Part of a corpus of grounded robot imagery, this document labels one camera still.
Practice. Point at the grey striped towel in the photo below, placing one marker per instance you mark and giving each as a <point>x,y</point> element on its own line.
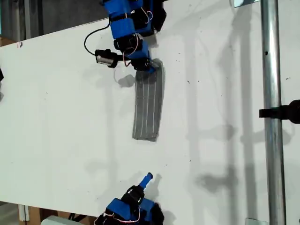
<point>147,112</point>

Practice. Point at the black post clamp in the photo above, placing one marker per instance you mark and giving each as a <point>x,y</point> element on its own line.
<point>281,111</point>

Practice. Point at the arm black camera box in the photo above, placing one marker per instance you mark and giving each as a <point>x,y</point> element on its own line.
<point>105,58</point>

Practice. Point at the grey metal upright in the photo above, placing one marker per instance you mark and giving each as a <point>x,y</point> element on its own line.
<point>27,18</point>

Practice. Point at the white box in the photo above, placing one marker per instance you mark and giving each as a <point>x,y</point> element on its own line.
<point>54,221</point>

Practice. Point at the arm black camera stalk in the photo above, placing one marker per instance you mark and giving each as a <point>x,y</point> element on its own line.
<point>120,57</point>

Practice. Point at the small black object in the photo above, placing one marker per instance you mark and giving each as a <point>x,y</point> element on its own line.
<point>1,74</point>

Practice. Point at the brown cardboard box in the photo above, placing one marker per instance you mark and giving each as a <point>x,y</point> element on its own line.
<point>5,42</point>
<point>35,213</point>

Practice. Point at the steel post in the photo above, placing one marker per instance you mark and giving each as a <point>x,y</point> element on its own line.
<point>269,58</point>

